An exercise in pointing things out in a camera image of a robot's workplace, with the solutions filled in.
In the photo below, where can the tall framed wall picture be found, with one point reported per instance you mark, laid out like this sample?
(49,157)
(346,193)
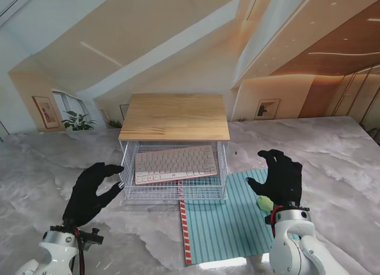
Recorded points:
(46,111)

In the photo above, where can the green computer mouse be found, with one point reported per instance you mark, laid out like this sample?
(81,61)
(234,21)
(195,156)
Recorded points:
(264,203)

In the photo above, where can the large green leafy plant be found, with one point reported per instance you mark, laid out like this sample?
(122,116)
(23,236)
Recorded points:
(78,122)

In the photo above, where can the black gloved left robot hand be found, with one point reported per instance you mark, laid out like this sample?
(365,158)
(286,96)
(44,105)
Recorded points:
(87,197)

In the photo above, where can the pink keyboard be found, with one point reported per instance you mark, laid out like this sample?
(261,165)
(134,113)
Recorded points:
(175,163)

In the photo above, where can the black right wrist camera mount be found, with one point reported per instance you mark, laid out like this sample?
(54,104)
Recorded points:
(268,220)

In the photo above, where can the small green plant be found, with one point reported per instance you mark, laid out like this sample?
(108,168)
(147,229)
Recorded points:
(114,123)

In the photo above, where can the teal striped mouse pad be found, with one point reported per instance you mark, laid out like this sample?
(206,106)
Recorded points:
(222,224)

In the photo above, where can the small framed wall picture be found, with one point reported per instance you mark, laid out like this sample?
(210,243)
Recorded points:
(267,108)

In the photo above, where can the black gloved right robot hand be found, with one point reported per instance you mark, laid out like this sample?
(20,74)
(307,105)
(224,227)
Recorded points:
(283,183)

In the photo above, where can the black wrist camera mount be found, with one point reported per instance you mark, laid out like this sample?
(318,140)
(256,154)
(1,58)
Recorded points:
(93,239)
(268,220)

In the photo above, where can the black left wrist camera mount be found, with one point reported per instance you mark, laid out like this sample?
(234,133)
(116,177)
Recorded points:
(93,239)

